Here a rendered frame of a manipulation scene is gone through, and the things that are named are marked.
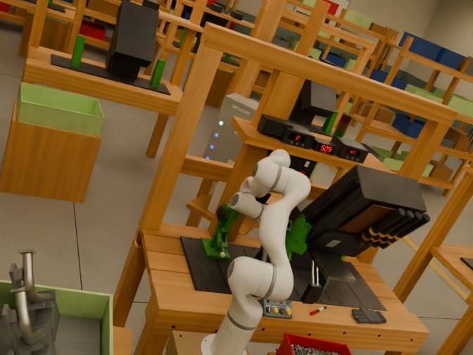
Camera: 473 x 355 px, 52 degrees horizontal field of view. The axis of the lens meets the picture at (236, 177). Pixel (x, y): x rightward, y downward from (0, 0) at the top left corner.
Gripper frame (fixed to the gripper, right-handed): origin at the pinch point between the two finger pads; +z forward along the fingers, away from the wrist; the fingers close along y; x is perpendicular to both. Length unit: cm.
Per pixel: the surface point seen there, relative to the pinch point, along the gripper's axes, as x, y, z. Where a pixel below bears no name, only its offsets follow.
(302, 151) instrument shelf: -13.1, 33.4, -8.3
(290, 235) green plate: -0.9, -4.1, 4.2
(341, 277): -19.9, -20.3, 23.2
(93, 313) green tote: 13, -64, -74
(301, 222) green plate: -7.4, 2.0, 4.1
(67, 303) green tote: 13, -63, -85
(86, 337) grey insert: 7, -73, -75
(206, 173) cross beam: 29.8, 20.2, -33.1
